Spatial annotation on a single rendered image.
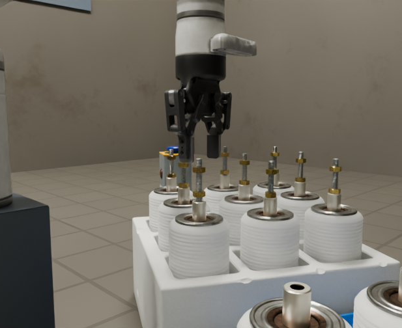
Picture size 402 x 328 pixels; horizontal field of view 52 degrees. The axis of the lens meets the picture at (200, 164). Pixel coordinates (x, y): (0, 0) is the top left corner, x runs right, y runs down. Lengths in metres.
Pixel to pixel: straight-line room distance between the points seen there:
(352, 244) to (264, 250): 0.15
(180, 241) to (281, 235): 0.15
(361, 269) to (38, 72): 2.71
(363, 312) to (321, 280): 0.27
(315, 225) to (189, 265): 0.22
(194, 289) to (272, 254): 0.14
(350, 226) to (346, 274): 0.08
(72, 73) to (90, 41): 0.29
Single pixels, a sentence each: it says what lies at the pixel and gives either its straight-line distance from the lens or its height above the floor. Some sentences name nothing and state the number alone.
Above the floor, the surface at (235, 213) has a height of 0.23.
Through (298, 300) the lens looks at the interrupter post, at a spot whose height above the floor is 0.27.
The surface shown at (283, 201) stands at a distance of 0.81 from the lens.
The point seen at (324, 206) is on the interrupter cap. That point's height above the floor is 0.25.
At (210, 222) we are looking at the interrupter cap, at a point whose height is 0.25.
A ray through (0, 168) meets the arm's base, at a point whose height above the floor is 0.35.
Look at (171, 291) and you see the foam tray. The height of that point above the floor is 0.18.
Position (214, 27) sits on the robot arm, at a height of 0.54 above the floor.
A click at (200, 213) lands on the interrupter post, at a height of 0.26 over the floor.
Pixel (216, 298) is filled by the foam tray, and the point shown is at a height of 0.16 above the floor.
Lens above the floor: 0.42
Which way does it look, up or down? 8 degrees down
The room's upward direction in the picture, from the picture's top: straight up
